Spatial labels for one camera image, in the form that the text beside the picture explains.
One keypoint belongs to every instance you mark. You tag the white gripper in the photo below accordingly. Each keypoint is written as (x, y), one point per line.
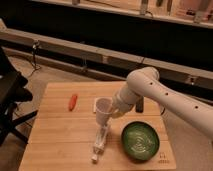
(115, 112)

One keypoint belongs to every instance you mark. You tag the white sponge block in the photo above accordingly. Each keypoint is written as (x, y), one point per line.
(94, 105)

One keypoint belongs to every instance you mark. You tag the clear plastic bottle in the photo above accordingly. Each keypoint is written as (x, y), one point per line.
(100, 142)

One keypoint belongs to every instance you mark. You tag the green ceramic bowl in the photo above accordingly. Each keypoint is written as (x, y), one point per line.
(140, 141)

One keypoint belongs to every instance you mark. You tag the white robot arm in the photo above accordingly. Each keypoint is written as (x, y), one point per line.
(145, 83)

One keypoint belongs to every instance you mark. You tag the black office chair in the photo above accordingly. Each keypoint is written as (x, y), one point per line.
(12, 91)

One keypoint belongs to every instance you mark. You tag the orange carrot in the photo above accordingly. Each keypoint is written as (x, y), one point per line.
(72, 102)

